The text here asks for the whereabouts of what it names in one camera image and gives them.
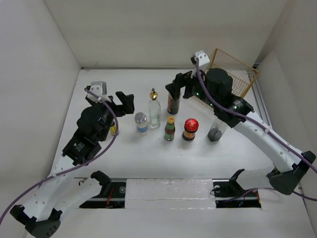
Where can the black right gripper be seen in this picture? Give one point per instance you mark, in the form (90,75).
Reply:
(182,80)

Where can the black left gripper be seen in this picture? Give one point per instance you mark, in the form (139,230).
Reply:
(126,108)

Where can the white blue shaker silver lid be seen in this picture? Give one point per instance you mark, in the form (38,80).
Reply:
(141,123)

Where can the small yellow bottle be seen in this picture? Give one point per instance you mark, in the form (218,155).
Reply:
(113,128)

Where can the clear oil bottle gold spout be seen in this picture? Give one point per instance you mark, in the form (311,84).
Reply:
(154,109)

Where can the dark soy sauce bottle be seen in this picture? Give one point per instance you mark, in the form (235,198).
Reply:
(173,104)

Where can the red lid sauce jar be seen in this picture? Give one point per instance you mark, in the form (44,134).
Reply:
(190,128)

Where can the green bottle yellow cap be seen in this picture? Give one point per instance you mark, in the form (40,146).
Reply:
(169,131)

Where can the clear oil bottle dark contents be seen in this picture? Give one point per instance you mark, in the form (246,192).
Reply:
(217,130)

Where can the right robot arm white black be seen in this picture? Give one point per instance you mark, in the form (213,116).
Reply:
(289,164)

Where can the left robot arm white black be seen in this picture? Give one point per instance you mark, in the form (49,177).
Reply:
(42,214)

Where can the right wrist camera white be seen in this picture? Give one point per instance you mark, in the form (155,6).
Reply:
(203,59)

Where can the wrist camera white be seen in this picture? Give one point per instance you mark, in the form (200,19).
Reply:
(203,59)
(98,88)

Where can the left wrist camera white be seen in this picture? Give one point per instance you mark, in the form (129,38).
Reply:
(98,88)

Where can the gold wire basket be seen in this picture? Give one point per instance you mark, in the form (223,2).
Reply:
(242,74)

